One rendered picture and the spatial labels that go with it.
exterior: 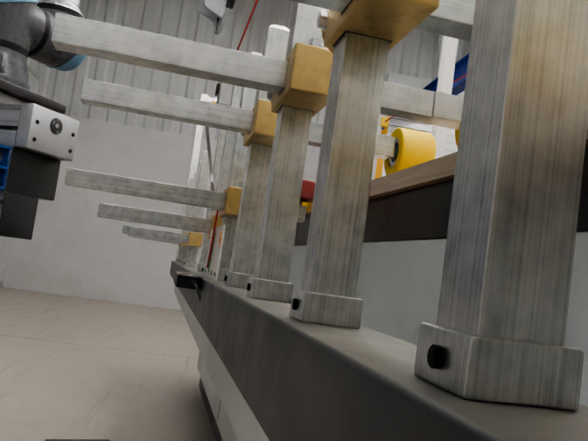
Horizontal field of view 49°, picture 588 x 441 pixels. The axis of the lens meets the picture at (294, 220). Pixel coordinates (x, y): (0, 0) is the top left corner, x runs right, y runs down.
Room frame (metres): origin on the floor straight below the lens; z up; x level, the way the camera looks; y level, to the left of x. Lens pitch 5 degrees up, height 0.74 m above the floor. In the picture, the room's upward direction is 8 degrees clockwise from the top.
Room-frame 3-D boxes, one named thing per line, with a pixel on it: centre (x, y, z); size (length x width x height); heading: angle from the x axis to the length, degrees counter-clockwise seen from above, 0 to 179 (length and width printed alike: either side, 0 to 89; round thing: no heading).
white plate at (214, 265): (1.25, 0.15, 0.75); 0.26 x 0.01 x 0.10; 12
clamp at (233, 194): (1.21, 0.11, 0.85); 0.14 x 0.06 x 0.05; 12
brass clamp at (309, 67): (0.72, 0.01, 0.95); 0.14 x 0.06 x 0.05; 12
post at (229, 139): (1.47, 0.17, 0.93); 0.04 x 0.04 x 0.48; 12
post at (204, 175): (2.45, 0.37, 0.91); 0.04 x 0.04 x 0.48; 12
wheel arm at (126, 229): (2.40, 0.41, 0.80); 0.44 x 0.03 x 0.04; 102
